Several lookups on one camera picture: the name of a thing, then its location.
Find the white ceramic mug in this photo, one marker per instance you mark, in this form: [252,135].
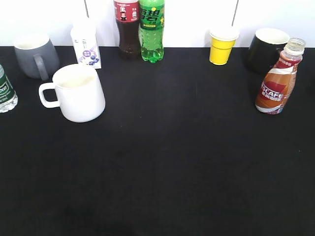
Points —
[76,89]

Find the nescafe coffee bottle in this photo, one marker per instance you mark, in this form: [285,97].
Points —
[279,82]

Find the yellow paper cup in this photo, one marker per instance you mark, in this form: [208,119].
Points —
[223,40]

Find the green sprite bottle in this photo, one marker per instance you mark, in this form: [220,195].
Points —
[151,28]

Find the white blueberry yogurt carton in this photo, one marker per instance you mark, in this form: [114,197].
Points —
[83,35]

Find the cola bottle red label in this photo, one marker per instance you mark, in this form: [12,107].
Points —
[128,19]

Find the black ceramic mug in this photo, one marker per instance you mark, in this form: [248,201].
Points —
[265,48]

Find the grey ceramic mug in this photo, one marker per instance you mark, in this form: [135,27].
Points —
[36,55]

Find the green label water bottle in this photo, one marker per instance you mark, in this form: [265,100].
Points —
[8,96]

